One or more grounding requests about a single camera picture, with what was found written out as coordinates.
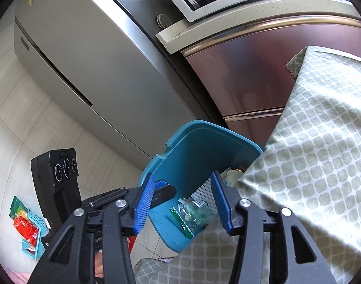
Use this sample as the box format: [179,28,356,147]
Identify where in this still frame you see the white paper cup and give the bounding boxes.
[226,170,243,187]

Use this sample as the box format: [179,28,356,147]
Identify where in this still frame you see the colourful floor package basket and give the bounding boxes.
[9,196,50,260]

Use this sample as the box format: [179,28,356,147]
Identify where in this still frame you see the green clear plastic wrapper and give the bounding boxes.
[170,199,215,239]

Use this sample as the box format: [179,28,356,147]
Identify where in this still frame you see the green patterned tablecloth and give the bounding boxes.
[134,46,361,283]

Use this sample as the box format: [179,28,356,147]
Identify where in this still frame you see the silver refrigerator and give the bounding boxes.
[15,0,223,168]

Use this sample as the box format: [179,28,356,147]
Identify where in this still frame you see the white foam fruit net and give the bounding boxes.
[191,178,217,214]

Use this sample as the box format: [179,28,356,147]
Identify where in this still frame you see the teal plastic trash bin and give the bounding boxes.
[139,120,263,253]

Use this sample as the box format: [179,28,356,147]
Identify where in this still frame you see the dark red kitchen cabinets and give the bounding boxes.
[182,15,361,144]

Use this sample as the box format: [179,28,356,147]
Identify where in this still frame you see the person's left hand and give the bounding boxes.
[95,250,104,278]

